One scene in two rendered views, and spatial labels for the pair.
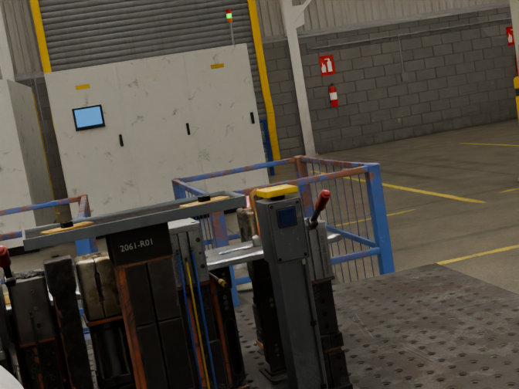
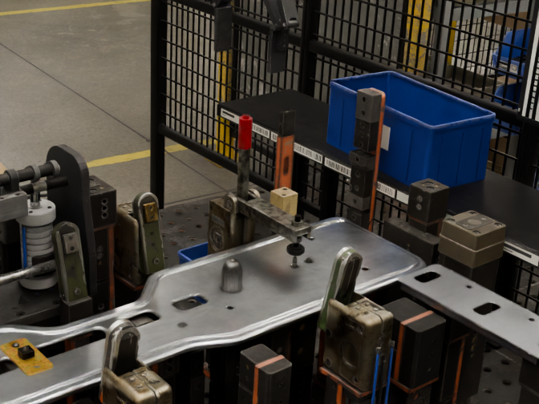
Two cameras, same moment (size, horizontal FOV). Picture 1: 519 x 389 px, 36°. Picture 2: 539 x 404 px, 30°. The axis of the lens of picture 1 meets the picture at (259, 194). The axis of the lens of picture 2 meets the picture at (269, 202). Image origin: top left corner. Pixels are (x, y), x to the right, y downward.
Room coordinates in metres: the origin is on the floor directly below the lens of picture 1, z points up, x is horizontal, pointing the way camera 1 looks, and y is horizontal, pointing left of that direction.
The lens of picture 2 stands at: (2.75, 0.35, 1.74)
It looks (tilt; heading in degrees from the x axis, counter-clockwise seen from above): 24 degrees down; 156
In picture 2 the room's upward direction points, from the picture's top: 3 degrees clockwise
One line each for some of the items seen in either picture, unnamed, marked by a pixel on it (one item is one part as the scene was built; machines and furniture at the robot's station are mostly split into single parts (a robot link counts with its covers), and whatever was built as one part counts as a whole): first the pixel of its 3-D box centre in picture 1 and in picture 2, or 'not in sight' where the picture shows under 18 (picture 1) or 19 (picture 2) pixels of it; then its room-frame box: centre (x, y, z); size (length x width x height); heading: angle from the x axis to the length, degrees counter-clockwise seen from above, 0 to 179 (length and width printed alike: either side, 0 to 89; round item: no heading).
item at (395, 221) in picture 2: not in sight; (404, 304); (1.41, 1.24, 0.85); 0.12 x 0.03 x 0.30; 16
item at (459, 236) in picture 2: not in sight; (460, 316); (1.52, 1.28, 0.88); 0.08 x 0.08 x 0.36; 16
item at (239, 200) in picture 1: (133, 218); not in sight; (1.34, 0.22, 1.16); 0.37 x 0.14 x 0.02; 106
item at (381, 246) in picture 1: (277, 261); not in sight; (4.05, -0.03, 0.47); 1.20 x 0.80 x 0.95; 13
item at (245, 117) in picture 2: not in sight; (244, 160); (1.33, 0.94, 1.13); 0.04 x 0.02 x 0.16; 106
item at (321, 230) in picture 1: (317, 306); not in sight; (1.60, -0.08, 0.88); 0.11 x 0.10 x 0.36; 16
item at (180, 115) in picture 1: (157, 123); not in sight; (9.66, 1.08, 1.22); 2.40 x 0.54 x 2.45; 102
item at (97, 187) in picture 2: not in sight; (94, 301); (1.33, 0.69, 0.91); 0.07 x 0.05 x 0.42; 16
